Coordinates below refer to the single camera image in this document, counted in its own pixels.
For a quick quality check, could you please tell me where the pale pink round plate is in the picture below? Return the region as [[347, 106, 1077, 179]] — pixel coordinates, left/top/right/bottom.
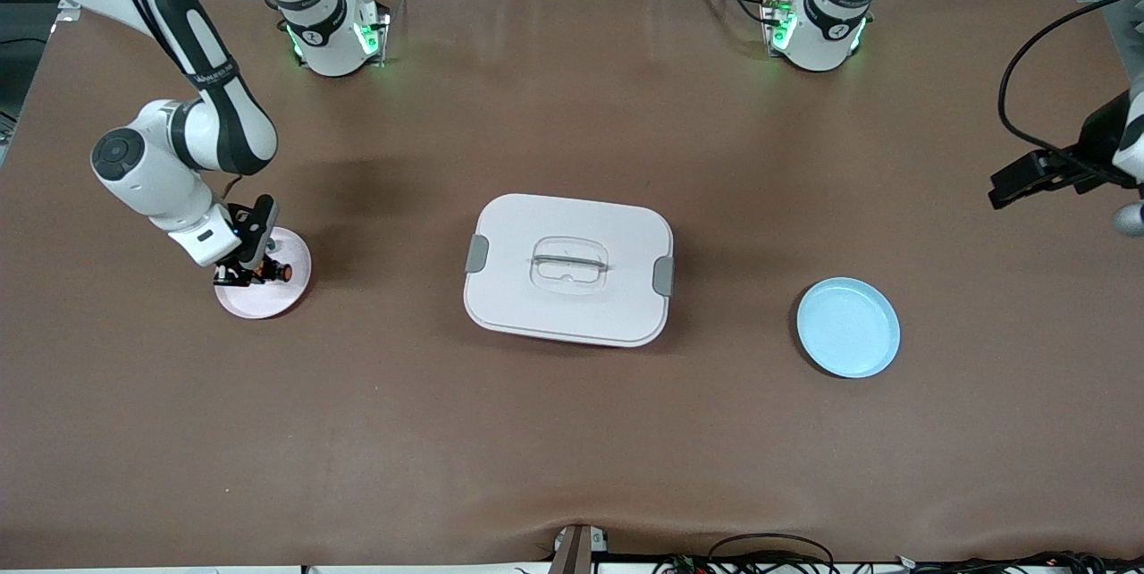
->
[[214, 226, 313, 320]]

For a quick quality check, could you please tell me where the light blue round plate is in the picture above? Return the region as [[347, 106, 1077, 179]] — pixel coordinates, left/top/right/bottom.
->
[[796, 277, 902, 379]]

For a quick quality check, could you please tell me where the white lidded storage box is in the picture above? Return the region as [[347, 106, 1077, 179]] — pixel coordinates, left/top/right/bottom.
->
[[463, 193, 676, 349]]

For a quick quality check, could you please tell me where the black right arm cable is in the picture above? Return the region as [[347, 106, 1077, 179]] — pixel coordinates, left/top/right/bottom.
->
[[98, 0, 253, 210]]

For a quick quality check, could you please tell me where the black cable bundle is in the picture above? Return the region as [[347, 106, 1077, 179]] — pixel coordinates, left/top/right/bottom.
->
[[894, 551, 1144, 574]]

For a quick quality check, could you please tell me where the brown camera mount bracket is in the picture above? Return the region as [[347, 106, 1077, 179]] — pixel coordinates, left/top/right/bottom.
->
[[549, 523, 610, 574]]

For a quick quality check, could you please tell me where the black looped cable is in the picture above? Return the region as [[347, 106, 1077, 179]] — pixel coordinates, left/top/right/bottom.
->
[[706, 533, 837, 574]]

